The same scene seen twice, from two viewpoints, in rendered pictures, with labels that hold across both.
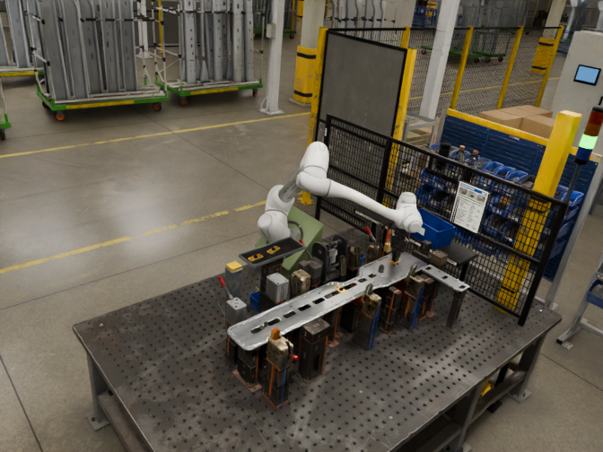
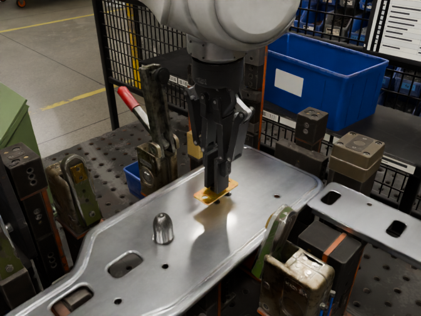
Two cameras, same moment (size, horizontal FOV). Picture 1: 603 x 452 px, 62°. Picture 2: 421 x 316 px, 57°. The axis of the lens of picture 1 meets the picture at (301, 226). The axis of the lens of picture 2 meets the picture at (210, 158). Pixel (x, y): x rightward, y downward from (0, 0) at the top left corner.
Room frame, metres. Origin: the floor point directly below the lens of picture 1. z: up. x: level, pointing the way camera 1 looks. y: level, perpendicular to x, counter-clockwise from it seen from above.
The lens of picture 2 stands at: (2.10, -0.55, 1.45)
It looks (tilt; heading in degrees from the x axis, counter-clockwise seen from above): 33 degrees down; 358
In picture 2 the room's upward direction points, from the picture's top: straight up
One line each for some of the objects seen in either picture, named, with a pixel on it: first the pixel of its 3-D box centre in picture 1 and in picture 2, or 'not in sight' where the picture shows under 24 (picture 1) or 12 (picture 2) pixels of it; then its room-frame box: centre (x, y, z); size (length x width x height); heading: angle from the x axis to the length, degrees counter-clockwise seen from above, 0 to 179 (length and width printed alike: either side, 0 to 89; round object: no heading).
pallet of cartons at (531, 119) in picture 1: (519, 153); not in sight; (6.71, -2.87, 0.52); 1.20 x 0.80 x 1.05; 130
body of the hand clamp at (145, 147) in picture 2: (371, 270); (161, 212); (2.77, -0.47, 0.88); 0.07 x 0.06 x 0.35; 44
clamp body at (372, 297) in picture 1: (368, 320); not in sight; (2.25, -0.42, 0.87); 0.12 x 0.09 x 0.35; 44
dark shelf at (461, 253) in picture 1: (412, 231); (269, 93); (3.10, -0.76, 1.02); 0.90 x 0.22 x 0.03; 44
